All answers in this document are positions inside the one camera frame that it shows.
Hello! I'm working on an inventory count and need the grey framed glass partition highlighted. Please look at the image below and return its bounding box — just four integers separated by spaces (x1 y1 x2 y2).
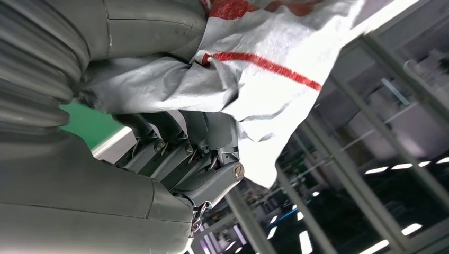
187 0 449 254

